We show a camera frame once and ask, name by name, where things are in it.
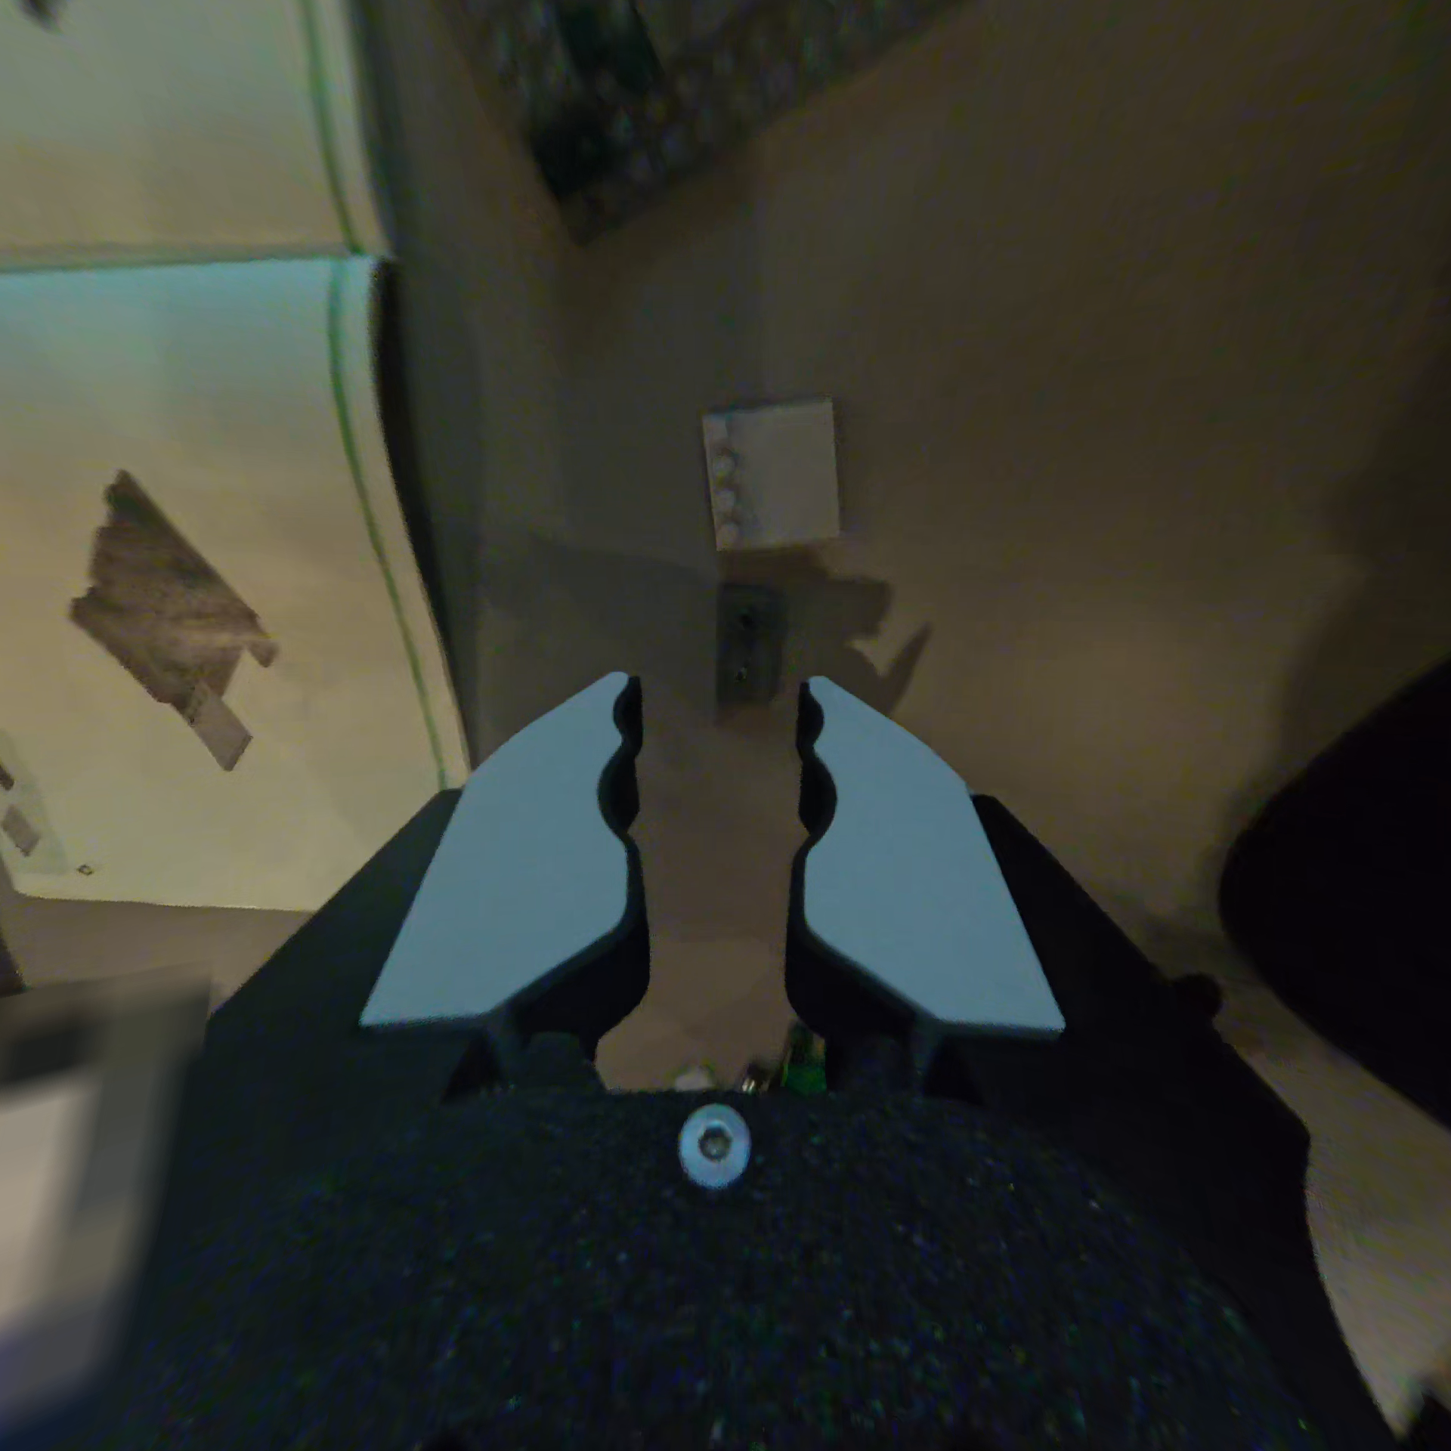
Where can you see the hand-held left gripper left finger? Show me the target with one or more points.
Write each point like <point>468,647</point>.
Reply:
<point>510,894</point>

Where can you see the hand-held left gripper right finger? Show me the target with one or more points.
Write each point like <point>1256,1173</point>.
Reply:
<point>929,894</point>

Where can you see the grey smooth two-hole tile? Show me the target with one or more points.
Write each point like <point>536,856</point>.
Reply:
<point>750,640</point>

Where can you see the light grey square plate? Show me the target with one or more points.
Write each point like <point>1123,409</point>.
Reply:
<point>788,475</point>

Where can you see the white instruction booklet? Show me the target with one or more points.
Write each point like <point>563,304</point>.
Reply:
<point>169,340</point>

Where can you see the grey studded building baseplate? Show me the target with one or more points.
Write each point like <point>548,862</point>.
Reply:
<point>634,89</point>

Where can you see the crumpled white paper bag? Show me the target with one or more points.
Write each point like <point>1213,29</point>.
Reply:
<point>80,1133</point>

